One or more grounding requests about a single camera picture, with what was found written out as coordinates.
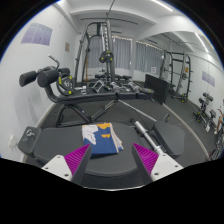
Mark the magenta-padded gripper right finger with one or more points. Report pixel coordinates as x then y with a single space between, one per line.
163 165

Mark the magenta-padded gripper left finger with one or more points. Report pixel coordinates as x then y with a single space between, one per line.
61 166

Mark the orange blue cartoon towel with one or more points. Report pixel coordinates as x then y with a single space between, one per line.
101 143

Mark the black padded flat bench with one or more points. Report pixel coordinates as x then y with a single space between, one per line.
60 140

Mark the silver barbell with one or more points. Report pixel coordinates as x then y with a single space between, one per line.
146 135

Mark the black yellow exercise machine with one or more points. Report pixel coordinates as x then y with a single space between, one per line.
204 111

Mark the black roller-pad weight bench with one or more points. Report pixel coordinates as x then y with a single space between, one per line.
86 97

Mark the black padded block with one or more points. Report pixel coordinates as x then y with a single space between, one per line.
158 88

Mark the black yellow-marked weight plate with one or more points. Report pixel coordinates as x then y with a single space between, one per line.
65 86

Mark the row of silver dumbbells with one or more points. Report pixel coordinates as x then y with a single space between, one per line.
125 87

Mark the black power rack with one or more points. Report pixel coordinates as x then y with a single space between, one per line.
183 73

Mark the grey window curtain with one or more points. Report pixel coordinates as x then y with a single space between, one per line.
148 56
122 53

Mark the small black weight plate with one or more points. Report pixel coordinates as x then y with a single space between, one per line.
106 56

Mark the white wall socket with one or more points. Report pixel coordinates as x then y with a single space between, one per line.
12 141

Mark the small purple wall poster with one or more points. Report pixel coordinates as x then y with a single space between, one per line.
208 78

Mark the small brown wall notice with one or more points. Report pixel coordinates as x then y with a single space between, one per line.
67 46

